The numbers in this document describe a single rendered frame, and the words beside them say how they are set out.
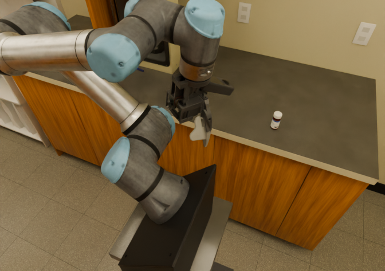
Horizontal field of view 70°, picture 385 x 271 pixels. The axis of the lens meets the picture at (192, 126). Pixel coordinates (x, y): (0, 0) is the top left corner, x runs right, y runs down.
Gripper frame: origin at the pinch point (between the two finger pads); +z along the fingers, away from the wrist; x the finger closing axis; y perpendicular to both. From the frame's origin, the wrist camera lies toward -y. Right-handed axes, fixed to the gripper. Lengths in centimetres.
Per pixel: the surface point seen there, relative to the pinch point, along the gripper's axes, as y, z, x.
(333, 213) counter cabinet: -69, 63, 38
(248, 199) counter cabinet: -48, 84, 6
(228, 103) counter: -45, 35, -27
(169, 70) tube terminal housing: -34, 38, -65
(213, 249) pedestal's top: 2.8, 33.0, 25.0
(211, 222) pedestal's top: -1.9, 33.5, 17.3
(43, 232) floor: 61, 143, -61
